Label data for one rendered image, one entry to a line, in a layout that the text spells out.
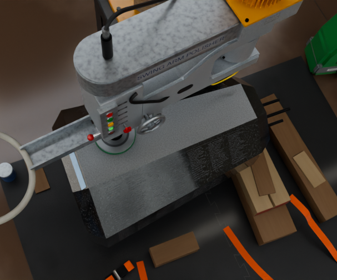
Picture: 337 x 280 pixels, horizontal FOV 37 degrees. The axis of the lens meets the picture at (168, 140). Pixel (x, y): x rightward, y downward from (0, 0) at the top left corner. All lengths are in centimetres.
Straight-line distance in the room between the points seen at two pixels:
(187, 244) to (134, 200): 67
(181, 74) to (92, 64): 47
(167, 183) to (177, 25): 105
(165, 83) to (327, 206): 174
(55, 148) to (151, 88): 57
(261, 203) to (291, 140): 56
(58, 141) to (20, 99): 137
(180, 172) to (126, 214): 37
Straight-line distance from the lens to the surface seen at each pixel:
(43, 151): 243
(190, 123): 274
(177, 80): 221
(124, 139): 263
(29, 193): 233
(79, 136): 244
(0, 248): 348
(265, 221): 337
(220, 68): 243
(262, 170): 333
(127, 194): 269
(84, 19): 403
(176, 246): 326
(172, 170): 272
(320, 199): 354
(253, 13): 204
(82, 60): 190
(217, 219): 345
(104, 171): 264
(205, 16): 202
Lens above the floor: 335
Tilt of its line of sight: 69 degrees down
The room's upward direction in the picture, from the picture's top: 11 degrees clockwise
